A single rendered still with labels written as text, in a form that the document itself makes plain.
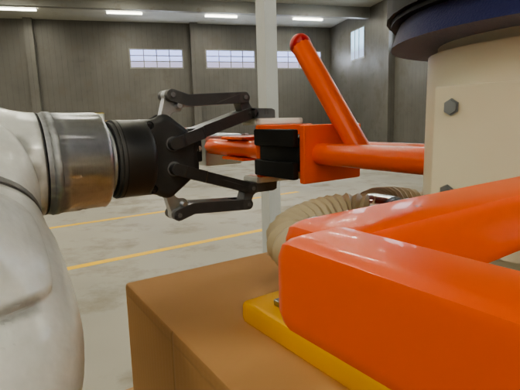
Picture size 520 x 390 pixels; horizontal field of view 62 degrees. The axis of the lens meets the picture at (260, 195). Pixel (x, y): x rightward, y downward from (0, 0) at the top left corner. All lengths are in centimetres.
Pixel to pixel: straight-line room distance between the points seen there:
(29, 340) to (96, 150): 20
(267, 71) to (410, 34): 332
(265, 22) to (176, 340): 339
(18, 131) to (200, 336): 21
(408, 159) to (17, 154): 30
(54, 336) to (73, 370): 2
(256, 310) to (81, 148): 19
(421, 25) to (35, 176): 29
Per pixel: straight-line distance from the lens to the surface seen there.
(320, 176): 45
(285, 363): 32
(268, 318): 34
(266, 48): 361
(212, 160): 63
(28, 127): 39
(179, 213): 46
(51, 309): 26
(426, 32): 27
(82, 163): 39
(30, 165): 37
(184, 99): 46
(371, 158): 39
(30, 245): 27
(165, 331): 38
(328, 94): 45
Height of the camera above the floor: 123
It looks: 9 degrees down
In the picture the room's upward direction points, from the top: 2 degrees counter-clockwise
